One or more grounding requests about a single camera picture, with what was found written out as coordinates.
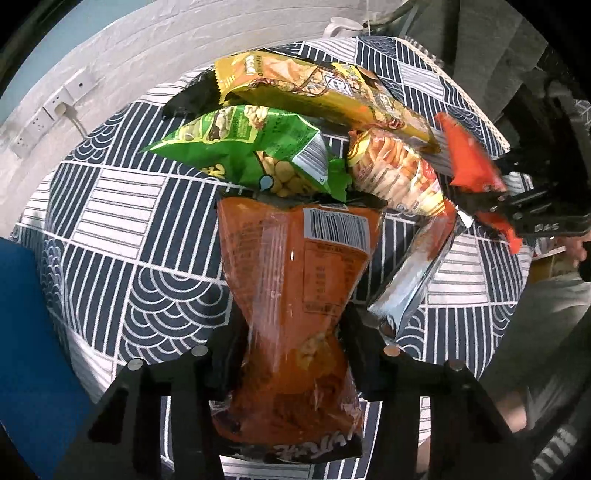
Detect white wall socket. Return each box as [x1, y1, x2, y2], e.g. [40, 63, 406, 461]
[9, 129, 33, 158]
[44, 92, 75, 123]
[65, 67, 100, 100]
[23, 111, 51, 139]

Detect person's grey shirt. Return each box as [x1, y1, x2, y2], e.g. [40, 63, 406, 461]
[455, 0, 552, 123]

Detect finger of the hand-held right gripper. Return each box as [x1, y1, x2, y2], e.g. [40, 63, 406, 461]
[455, 187, 520, 227]

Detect red snack packet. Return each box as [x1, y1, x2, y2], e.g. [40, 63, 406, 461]
[434, 112, 525, 254]

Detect silver snack packet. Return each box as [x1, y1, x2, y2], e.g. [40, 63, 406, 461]
[367, 198, 474, 342]

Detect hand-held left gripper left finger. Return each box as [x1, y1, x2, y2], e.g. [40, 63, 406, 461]
[55, 318, 252, 480]

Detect black snack packet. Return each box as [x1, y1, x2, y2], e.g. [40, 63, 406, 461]
[164, 71, 222, 118]

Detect yellow snack bag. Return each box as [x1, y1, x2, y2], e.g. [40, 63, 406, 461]
[213, 52, 441, 155]

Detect person's grey shorts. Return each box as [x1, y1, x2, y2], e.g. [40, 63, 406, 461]
[480, 272, 591, 435]

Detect person's right hand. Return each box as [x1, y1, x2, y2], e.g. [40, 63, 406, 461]
[566, 234, 591, 269]

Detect navy white patterned tablecloth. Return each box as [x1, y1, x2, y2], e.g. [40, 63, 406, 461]
[9, 36, 532, 480]

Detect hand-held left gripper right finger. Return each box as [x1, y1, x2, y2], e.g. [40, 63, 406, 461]
[339, 305, 536, 480]

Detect grey plug cable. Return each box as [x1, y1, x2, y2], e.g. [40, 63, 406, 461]
[58, 102, 86, 139]

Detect striped orange white snack bag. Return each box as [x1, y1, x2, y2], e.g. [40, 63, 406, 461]
[346, 128, 448, 217]

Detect white electric kettle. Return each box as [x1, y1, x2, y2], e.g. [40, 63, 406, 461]
[322, 16, 372, 38]

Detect green snack bag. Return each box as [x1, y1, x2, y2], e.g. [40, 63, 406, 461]
[141, 105, 352, 204]

